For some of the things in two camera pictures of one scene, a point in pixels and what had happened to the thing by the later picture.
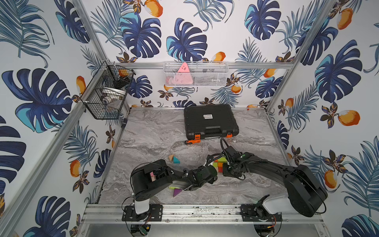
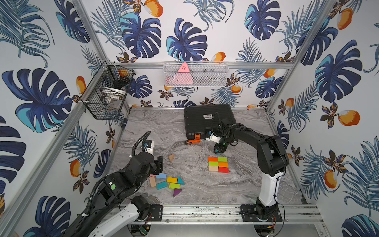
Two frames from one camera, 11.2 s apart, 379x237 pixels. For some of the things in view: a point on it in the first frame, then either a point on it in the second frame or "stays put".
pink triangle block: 183,76 stays put
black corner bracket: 125,122 stays put
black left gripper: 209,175 -> 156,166
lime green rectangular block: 222,159 stays put
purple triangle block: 176,191 stays put
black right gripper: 225,174 -> 221,149
